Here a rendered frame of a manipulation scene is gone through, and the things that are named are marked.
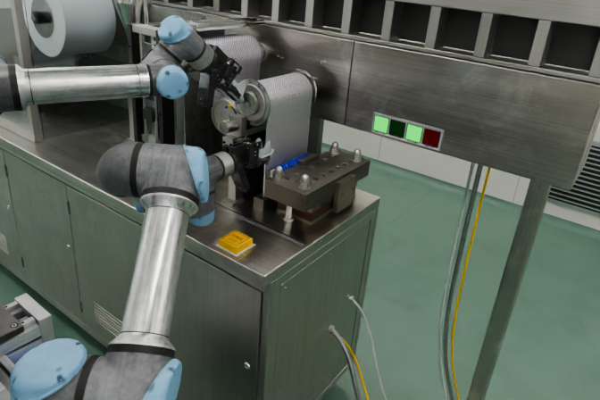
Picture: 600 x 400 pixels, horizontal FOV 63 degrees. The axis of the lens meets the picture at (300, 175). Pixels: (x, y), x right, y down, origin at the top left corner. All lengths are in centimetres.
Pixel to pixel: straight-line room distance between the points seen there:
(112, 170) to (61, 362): 36
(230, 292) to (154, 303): 61
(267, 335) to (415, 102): 85
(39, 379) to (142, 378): 15
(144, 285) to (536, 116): 112
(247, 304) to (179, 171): 60
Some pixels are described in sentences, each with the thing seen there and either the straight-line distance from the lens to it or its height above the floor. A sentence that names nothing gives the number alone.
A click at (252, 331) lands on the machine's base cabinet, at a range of 153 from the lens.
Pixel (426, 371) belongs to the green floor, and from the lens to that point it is 249.
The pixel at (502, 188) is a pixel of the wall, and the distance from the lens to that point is 416.
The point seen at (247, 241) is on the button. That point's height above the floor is 92.
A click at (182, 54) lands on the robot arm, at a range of 134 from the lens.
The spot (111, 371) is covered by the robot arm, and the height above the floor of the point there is 104.
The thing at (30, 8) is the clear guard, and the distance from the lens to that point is 221.
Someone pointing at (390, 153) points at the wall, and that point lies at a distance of 442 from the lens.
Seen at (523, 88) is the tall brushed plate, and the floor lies 139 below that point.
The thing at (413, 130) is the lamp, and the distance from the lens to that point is 165.
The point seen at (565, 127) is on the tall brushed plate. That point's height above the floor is 131.
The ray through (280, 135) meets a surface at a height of 114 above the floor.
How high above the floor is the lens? 168
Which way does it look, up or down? 24 degrees down
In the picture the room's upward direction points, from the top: 5 degrees clockwise
